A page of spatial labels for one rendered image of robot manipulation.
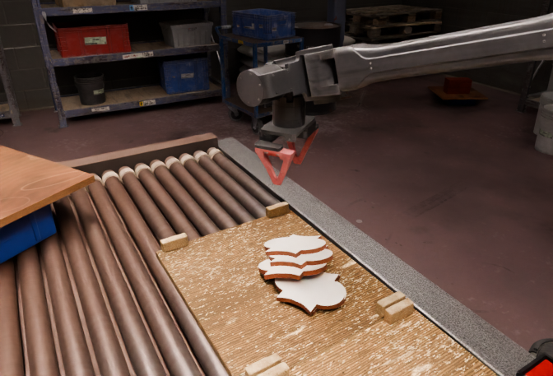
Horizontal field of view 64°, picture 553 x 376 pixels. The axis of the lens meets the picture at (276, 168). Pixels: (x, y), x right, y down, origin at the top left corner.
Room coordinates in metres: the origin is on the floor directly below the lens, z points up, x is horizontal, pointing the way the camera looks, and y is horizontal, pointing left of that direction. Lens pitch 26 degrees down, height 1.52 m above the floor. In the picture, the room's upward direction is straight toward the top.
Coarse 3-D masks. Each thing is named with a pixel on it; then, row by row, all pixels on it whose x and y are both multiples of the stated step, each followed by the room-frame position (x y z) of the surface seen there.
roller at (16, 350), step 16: (0, 272) 0.75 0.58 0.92; (0, 288) 0.70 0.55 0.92; (0, 304) 0.65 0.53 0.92; (16, 304) 0.67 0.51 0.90; (0, 320) 0.61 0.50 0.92; (16, 320) 0.62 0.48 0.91; (0, 336) 0.57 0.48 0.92; (16, 336) 0.58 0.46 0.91; (0, 352) 0.54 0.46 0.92; (16, 352) 0.54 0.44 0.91; (0, 368) 0.51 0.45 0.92; (16, 368) 0.51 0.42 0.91
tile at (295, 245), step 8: (272, 240) 0.82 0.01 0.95; (280, 240) 0.81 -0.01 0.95; (288, 240) 0.81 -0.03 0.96; (296, 240) 0.80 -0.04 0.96; (304, 240) 0.80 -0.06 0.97; (312, 240) 0.79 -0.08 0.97; (320, 240) 0.78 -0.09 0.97; (272, 248) 0.76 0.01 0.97; (280, 248) 0.76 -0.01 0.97; (288, 248) 0.75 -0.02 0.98; (296, 248) 0.75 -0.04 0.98; (304, 248) 0.74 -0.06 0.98; (312, 248) 0.74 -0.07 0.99; (320, 248) 0.74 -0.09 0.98; (296, 256) 0.72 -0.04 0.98
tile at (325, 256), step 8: (272, 256) 0.74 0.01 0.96; (280, 256) 0.74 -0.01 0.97; (288, 256) 0.73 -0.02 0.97; (304, 256) 0.72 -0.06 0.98; (312, 256) 0.72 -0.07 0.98; (320, 256) 0.71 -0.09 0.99; (328, 256) 0.71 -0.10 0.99; (272, 264) 0.71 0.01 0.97; (280, 264) 0.71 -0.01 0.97; (288, 264) 0.70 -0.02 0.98; (296, 264) 0.69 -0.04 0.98; (304, 264) 0.69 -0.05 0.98; (312, 264) 0.69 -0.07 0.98
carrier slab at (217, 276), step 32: (256, 224) 0.91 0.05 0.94; (288, 224) 0.91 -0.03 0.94; (160, 256) 0.78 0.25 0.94; (192, 256) 0.78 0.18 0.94; (224, 256) 0.78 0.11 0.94; (256, 256) 0.78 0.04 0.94; (192, 288) 0.68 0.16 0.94; (224, 288) 0.68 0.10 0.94; (256, 288) 0.68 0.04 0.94; (352, 288) 0.68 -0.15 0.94; (384, 288) 0.68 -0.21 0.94; (224, 320) 0.59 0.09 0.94; (256, 320) 0.59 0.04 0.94; (288, 320) 0.59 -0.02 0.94; (320, 320) 0.59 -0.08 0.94; (352, 320) 0.59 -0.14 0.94; (224, 352) 0.52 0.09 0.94; (256, 352) 0.52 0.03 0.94; (288, 352) 0.52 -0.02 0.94; (320, 352) 0.53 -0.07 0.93
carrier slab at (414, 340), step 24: (360, 336) 0.56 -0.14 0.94; (384, 336) 0.56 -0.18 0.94; (408, 336) 0.56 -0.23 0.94; (432, 336) 0.56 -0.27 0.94; (312, 360) 0.51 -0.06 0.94; (336, 360) 0.51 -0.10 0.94; (360, 360) 0.51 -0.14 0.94; (384, 360) 0.51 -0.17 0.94; (408, 360) 0.51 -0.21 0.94; (432, 360) 0.51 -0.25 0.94; (456, 360) 0.51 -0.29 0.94
